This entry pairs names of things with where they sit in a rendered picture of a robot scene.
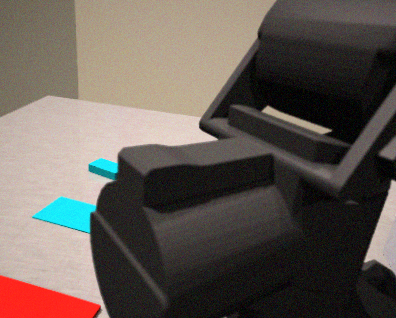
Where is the cyan flat square plate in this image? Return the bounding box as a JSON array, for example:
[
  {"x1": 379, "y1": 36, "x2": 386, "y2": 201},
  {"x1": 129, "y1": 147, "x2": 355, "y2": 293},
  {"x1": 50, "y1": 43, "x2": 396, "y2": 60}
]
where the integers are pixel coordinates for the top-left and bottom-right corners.
[{"x1": 32, "y1": 197, "x2": 96, "y2": 234}]

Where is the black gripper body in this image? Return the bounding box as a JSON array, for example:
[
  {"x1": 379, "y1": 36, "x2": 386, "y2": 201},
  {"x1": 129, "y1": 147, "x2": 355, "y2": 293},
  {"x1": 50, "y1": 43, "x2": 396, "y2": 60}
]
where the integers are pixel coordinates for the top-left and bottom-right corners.
[{"x1": 229, "y1": 280, "x2": 368, "y2": 318}]

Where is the small cyan rectangular block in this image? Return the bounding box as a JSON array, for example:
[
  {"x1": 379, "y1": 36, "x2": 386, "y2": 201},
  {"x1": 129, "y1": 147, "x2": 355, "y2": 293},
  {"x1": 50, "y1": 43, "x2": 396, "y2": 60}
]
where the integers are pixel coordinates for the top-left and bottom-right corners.
[{"x1": 89, "y1": 158, "x2": 118, "y2": 180}]

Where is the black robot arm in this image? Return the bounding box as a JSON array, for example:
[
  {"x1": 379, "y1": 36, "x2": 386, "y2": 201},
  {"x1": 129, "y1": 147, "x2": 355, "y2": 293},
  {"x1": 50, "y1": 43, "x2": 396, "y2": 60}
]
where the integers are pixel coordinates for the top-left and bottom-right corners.
[{"x1": 90, "y1": 0, "x2": 396, "y2": 318}]

